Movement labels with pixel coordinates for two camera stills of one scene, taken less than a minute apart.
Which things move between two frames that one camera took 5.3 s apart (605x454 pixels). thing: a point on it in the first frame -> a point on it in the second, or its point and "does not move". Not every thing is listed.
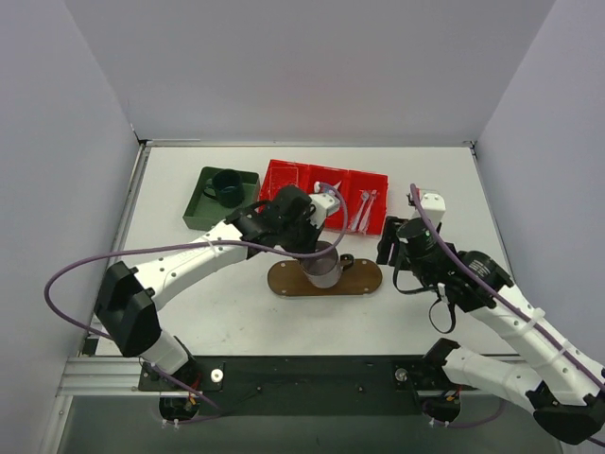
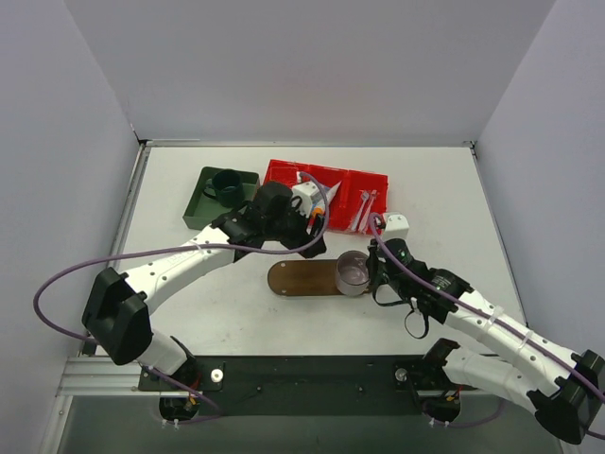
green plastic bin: x=204 y=211 does not move
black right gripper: x=390 y=243 -> x=378 y=267
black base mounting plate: x=305 y=385 does not move
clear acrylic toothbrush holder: x=280 y=175 does not move
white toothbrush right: x=373 y=193 does not move
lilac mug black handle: x=325 y=270 -> x=353 y=273
